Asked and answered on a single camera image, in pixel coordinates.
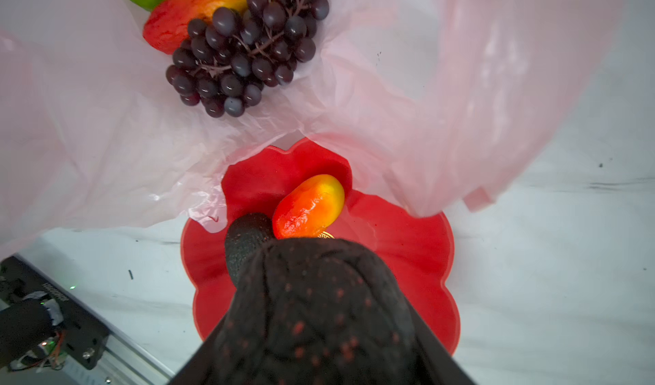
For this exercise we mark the dark avocado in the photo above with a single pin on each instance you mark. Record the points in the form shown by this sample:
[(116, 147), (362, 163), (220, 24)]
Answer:
[(245, 236), (316, 311)]

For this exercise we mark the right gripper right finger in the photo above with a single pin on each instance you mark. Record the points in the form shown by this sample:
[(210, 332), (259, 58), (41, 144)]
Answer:
[(435, 365)]

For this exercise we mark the large orange red mango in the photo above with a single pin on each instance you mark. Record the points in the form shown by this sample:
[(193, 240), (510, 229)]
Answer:
[(167, 25)]

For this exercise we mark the small orange red mango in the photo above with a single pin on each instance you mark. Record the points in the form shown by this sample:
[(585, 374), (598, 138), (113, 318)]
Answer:
[(310, 208)]

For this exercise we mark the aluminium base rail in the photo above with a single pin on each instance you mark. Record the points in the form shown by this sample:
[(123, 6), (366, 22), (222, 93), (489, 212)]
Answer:
[(85, 346)]

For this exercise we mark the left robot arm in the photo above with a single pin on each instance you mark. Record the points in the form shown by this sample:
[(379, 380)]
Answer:
[(26, 324)]

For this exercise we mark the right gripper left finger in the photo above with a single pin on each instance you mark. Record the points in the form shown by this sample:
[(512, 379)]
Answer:
[(203, 367)]

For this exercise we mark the dark purple grape bunch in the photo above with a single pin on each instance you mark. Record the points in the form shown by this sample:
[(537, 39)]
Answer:
[(226, 64)]

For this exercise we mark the pink plastic bag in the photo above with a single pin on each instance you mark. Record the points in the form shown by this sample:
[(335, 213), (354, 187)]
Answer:
[(430, 101)]

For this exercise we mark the red flower-shaped plate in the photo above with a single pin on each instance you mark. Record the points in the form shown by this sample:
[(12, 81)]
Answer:
[(420, 252)]

